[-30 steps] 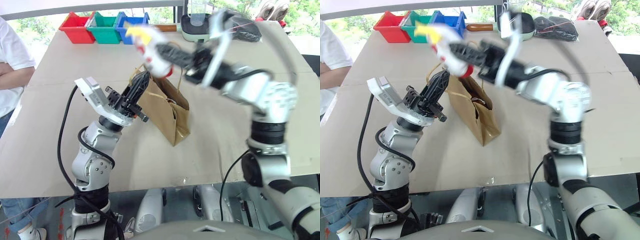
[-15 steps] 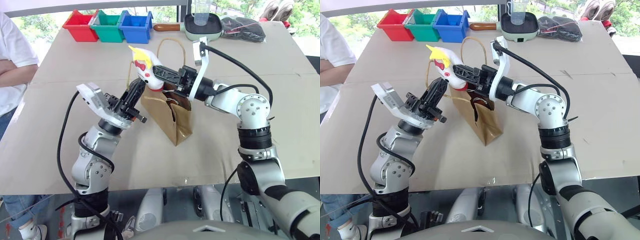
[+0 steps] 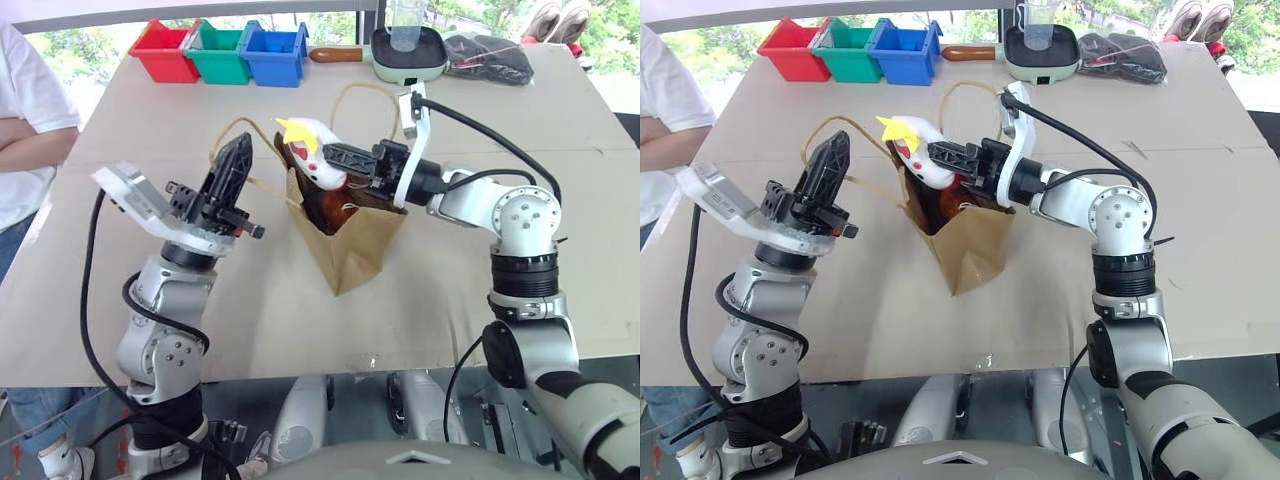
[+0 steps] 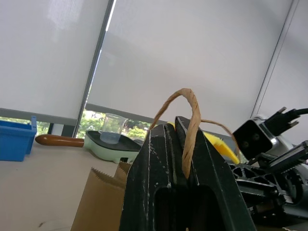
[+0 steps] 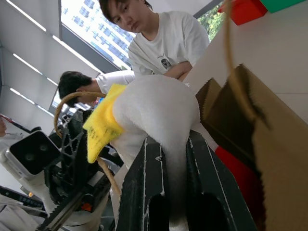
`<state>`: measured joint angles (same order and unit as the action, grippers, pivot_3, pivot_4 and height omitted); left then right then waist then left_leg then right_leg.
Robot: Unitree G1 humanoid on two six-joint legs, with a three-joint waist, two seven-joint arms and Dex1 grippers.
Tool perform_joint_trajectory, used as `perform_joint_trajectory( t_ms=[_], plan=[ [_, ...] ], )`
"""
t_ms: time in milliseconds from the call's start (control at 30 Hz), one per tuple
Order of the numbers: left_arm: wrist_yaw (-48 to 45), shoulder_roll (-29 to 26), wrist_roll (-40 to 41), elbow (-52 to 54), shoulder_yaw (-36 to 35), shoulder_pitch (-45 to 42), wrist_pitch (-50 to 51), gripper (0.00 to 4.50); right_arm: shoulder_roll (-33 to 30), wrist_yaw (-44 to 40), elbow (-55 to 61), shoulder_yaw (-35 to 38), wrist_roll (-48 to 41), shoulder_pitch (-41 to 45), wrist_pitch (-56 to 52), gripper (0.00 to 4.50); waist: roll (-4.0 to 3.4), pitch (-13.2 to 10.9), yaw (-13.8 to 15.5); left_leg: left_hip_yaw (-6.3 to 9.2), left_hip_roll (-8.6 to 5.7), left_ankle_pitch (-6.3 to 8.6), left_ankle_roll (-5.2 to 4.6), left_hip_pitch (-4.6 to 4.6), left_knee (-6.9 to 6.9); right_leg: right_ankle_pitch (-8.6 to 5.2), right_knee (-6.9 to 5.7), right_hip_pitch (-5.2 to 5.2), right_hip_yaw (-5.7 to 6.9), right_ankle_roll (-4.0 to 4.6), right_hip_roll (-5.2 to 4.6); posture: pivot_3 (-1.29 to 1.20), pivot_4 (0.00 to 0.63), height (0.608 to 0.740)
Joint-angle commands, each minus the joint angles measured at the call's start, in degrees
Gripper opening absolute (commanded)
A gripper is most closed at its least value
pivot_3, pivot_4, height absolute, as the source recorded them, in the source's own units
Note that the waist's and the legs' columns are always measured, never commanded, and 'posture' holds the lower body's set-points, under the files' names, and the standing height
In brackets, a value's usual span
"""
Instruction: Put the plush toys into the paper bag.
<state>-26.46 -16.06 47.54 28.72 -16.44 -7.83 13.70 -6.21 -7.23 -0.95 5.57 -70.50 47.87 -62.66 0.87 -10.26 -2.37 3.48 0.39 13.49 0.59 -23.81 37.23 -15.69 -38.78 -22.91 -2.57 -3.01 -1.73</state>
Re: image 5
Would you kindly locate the person in white T-shirt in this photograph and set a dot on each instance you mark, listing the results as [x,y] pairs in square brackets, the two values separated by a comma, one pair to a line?
[168,41]

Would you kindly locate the red block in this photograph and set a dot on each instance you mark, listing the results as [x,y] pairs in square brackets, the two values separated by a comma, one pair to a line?
[245,10]

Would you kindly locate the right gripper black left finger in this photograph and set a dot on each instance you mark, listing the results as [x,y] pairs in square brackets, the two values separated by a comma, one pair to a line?
[142,183]

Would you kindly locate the white plush toy yellow scarf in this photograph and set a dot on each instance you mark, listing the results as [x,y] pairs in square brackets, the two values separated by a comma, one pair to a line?
[156,108]

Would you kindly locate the ceiling light strip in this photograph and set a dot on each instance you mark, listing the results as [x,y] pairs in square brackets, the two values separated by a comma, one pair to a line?
[27,63]
[77,54]
[26,15]
[22,96]

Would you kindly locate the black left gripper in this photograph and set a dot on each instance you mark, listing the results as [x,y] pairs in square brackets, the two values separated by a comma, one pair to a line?
[72,190]

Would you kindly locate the person at picture edge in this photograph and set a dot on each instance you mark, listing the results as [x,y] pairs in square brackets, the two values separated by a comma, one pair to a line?
[2,127]

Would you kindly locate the black-haired person white shirt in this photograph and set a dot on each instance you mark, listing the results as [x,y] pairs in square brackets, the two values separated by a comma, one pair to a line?
[74,84]

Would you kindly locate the window with dark frame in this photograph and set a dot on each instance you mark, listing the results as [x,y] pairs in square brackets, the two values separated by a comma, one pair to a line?
[96,26]

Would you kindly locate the red object under bag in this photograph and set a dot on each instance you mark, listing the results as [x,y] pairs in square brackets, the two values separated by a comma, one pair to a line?
[235,173]

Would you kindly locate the green block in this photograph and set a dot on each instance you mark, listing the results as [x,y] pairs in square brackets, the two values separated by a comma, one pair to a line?
[284,4]

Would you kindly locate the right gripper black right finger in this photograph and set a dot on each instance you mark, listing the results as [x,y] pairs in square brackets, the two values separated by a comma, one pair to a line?
[204,175]

